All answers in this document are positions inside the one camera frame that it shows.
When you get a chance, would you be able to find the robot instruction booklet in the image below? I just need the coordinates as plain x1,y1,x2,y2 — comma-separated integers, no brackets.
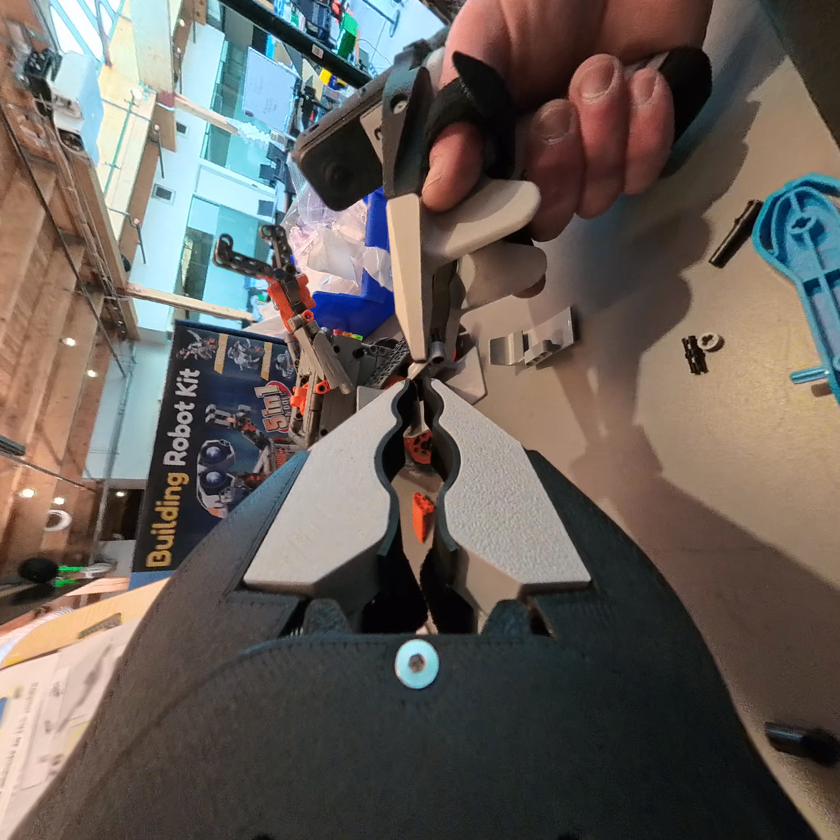
0,633,142,840

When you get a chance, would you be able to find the white standing sign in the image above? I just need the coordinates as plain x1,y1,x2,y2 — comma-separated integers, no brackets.
239,46,299,129

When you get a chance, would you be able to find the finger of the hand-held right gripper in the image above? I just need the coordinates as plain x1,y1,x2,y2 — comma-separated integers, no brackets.
386,192,437,366
428,261,465,362

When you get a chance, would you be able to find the grey curved panel assembly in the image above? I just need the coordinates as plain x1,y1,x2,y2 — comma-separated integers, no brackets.
489,307,578,371
402,338,488,441

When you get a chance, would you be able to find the blue storage bin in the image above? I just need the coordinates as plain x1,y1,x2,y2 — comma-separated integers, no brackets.
311,187,401,322

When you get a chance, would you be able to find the teal separator tool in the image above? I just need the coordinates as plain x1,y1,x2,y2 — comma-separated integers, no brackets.
751,174,840,403

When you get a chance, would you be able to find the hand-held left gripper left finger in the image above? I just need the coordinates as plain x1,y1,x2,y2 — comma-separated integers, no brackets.
241,379,422,634

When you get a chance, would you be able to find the black pin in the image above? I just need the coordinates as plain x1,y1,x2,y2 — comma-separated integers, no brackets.
709,199,763,268

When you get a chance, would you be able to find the dark blue robot kit box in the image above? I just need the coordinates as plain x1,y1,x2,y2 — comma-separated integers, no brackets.
131,320,312,573

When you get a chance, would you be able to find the black bush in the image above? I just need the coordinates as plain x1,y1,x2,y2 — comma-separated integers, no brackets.
764,721,840,765

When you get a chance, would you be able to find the grey orange tracked toy robot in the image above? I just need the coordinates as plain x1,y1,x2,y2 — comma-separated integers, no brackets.
213,223,473,473

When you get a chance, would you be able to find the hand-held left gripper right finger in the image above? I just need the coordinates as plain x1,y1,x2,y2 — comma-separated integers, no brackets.
419,378,593,634

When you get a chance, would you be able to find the person's right hand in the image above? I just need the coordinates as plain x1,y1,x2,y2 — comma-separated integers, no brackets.
420,0,714,242

